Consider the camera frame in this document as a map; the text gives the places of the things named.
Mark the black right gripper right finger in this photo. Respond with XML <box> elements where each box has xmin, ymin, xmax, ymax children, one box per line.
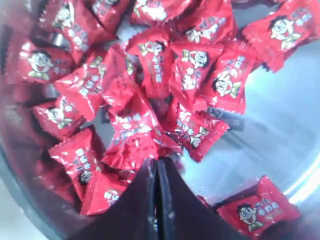
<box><xmin>156</xmin><ymin>157</ymin><xmax>247</xmax><ymax>240</ymax></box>

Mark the red candy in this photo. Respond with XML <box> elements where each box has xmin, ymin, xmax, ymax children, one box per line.
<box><xmin>242</xmin><ymin>0</ymin><xmax>320</xmax><ymax>73</ymax></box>
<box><xmin>216</xmin><ymin>175</ymin><xmax>300</xmax><ymax>240</ymax></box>
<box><xmin>101</xmin><ymin>91</ymin><xmax>183</xmax><ymax>171</ymax></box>

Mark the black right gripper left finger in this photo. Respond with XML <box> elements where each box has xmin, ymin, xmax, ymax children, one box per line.
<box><xmin>68</xmin><ymin>159</ymin><xmax>158</xmax><ymax>240</ymax></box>

